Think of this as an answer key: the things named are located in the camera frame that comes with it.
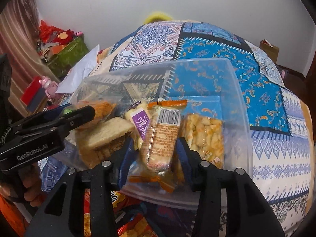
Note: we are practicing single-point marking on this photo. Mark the clear bag fried snacks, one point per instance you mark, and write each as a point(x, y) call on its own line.
point(102, 110)

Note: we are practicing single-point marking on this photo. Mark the pink pig figurine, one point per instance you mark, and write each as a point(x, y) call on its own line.
point(49, 86)

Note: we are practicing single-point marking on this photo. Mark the patchwork patterned bedspread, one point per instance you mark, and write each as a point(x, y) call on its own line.
point(266, 128)

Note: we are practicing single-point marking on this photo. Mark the red chip bag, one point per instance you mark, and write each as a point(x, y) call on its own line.
point(121, 203)

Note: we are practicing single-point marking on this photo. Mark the peanut brittle block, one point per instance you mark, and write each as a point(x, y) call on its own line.
point(204, 135)

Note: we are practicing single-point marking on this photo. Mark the green storage box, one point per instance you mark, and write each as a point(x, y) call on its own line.
point(63, 61)

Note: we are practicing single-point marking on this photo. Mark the striped brown curtain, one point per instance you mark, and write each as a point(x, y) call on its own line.
point(19, 35)

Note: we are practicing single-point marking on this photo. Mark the person left hand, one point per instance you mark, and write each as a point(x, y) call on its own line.
point(30, 177)

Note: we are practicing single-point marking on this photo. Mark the yellow foam tube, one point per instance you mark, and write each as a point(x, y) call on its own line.
point(157, 16)

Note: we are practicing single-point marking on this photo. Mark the long biscuit pack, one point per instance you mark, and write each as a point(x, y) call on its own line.
point(158, 146)

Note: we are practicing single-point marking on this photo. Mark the small cardboard box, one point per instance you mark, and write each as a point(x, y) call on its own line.
point(271, 50)

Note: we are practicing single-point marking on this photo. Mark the red decorations pile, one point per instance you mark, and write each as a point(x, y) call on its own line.
point(52, 40)

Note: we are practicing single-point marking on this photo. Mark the white plastic bag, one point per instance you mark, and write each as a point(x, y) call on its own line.
point(81, 70)

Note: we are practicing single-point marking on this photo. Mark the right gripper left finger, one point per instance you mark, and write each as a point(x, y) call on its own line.
point(62, 213)

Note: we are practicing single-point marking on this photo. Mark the clear plastic storage bin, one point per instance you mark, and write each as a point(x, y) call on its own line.
point(211, 89)

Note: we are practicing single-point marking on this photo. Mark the red gift box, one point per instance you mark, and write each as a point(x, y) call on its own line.
point(33, 94)

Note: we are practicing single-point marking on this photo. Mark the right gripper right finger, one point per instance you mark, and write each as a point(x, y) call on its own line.
point(248, 212)

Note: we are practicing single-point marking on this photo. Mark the purple label cake bar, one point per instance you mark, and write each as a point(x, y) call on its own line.
point(139, 115)

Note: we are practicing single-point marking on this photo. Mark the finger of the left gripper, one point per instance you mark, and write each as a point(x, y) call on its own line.
point(53, 113)
point(70, 118)

